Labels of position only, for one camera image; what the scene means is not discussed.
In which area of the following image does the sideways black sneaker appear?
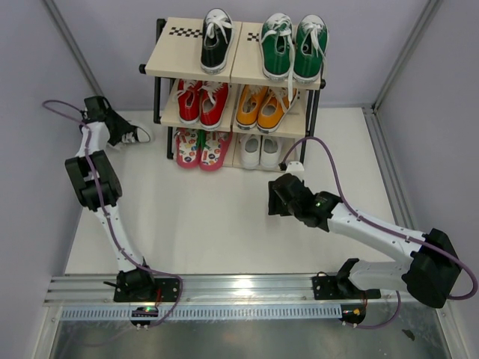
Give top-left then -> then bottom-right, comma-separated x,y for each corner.
112,125 -> 154,147

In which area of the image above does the pink flip-flop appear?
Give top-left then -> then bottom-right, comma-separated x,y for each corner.
175,128 -> 204,169
199,131 -> 233,171

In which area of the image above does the green sneaker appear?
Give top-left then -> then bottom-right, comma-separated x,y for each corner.
293,14 -> 329,85
260,13 -> 295,82

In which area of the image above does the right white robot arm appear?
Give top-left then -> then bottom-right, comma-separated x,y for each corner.
268,173 -> 461,308

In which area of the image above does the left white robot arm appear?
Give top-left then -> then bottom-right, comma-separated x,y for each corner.
65,96 -> 157,301

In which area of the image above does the beige black shoe shelf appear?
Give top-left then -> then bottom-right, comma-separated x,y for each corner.
139,17 -> 326,167

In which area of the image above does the left yellow sneaker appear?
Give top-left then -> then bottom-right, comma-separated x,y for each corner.
235,85 -> 268,130

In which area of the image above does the yellow sneaker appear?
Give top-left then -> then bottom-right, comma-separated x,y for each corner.
257,87 -> 297,134
235,85 -> 268,130

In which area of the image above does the right yellow sneaker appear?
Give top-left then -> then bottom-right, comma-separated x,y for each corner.
257,87 -> 297,134

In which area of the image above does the left red sneaker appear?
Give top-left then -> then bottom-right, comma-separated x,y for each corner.
174,79 -> 203,125

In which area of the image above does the red sneaker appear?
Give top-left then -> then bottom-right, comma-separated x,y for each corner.
174,79 -> 203,125
200,82 -> 229,130

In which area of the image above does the right red sneaker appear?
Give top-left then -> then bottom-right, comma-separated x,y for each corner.
200,82 -> 229,130

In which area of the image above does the right controller board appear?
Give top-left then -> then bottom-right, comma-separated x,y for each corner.
340,306 -> 367,327

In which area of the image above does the controller board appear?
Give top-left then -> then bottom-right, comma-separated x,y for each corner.
129,306 -> 159,327
340,306 -> 367,327

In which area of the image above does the left controller board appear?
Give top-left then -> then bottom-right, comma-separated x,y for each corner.
129,306 -> 159,327

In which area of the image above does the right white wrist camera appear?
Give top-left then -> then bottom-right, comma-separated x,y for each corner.
278,161 -> 305,174

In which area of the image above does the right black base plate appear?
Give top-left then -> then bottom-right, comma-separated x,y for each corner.
311,271 -> 382,301

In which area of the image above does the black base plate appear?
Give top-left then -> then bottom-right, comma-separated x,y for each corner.
311,271 -> 382,301
113,277 -> 180,303

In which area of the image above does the slotted grey cable duct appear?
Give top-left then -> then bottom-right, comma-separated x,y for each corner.
59,304 -> 341,322

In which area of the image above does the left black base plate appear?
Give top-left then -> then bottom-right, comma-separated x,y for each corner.
113,277 -> 180,303

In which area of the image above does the aluminium mounting rail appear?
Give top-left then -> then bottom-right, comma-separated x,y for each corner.
43,274 -> 395,306

